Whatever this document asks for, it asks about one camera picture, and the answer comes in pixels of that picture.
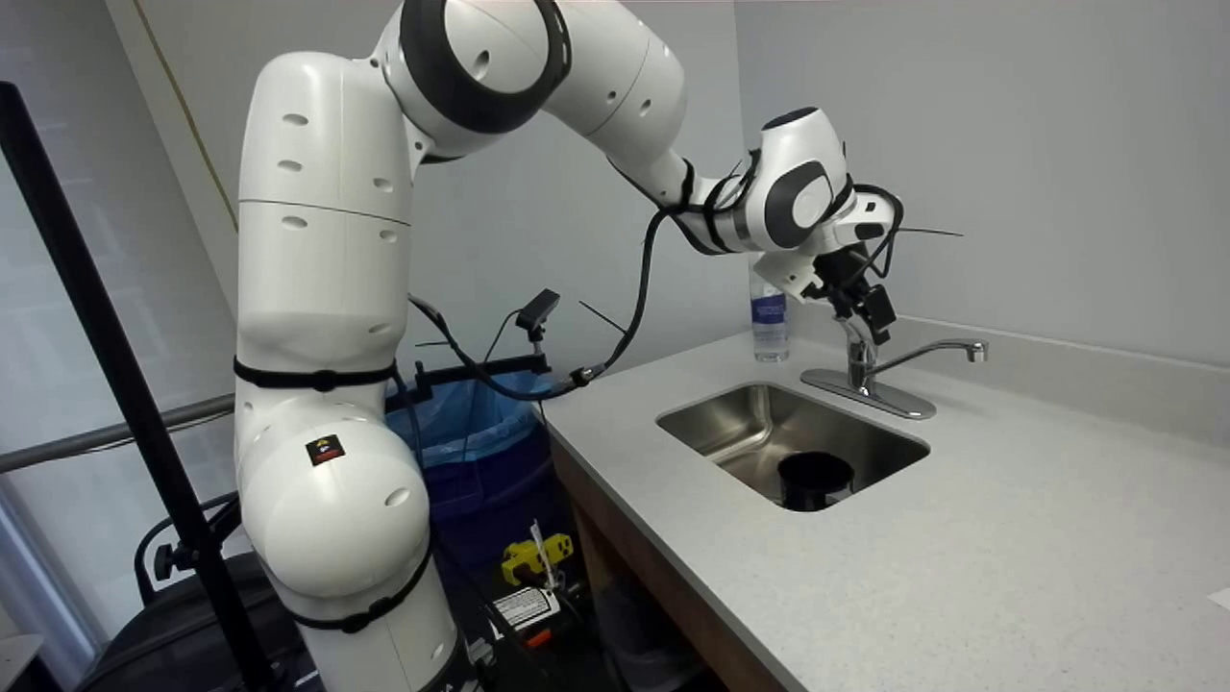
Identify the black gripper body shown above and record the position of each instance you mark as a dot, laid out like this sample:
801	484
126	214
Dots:
851	289

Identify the chrome sink faucet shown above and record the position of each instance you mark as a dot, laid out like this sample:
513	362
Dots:
862	373

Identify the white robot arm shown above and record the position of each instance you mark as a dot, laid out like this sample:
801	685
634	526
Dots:
331	496

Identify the clear plastic water bottle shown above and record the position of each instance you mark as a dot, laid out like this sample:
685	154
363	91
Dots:
769	322

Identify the stainless steel sink basin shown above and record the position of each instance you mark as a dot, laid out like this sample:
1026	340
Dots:
750	428

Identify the black cup in sink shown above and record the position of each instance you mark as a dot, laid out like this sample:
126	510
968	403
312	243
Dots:
812	484

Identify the yellow black tool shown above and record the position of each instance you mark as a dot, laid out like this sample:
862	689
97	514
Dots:
525	562

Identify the blue trash bin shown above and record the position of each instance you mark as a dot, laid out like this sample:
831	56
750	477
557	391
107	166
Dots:
487	462

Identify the black tripod pole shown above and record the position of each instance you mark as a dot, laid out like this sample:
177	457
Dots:
126	378

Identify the black bag on floor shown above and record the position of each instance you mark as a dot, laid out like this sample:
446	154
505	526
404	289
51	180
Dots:
175	641

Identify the small black camera on stand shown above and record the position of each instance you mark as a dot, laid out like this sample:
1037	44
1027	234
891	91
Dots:
534	318

